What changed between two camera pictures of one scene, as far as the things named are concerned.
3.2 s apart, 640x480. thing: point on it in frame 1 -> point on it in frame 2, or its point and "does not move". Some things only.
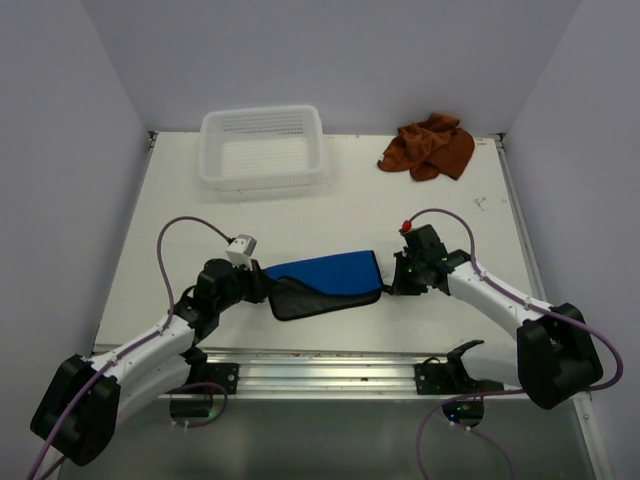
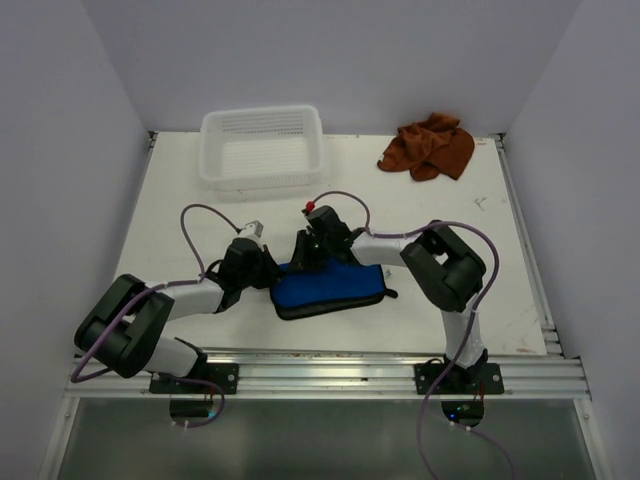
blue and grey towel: [323, 285] does not move
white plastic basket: [257, 148] does not move
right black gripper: [400, 286] -> [302, 262]
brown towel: [429, 148] does not move
